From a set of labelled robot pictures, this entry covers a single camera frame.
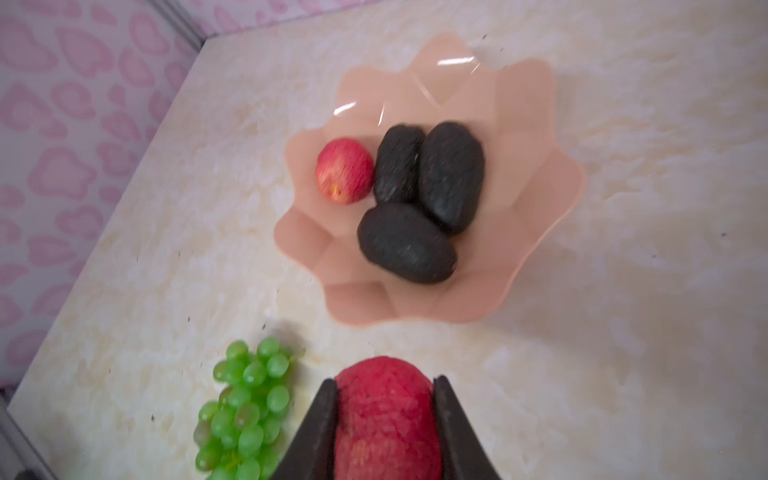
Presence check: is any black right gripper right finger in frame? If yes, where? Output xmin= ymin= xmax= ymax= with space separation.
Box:
xmin=432 ymin=375 xmax=501 ymax=480

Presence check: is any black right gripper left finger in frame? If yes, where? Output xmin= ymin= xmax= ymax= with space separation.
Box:
xmin=271 ymin=379 xmax=338 ymax=480

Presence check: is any green fake grape bunch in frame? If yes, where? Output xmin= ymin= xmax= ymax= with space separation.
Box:
xmin=193 ymin=336 xmax=295 ymax=480

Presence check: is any dark fake avocado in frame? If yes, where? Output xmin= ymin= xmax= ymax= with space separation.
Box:
xmin=357 ymin=203 xmax=458 ymax=284
xmin=419 ymin=121 xmax=485 ymax=235
xmin=373 ymin=124 xmax=426 ymax=203

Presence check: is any small red fake apple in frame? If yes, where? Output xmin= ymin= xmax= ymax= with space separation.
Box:
xmin=315 ymin=138 xmax=374 ymax=205

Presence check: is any pink translucent fruit bowl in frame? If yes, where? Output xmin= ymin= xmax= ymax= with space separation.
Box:
xmin=274 ymin=34 xmax=585 ymax=326

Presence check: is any aluminium left floor rail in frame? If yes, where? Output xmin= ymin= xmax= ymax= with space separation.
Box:
xmin=1 ymin=389 xmax=57 ymax=480

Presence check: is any aluminium corner frame post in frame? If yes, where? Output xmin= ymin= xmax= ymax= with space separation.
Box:
xmin=148 ymin=0 xmax=206 ymax=52

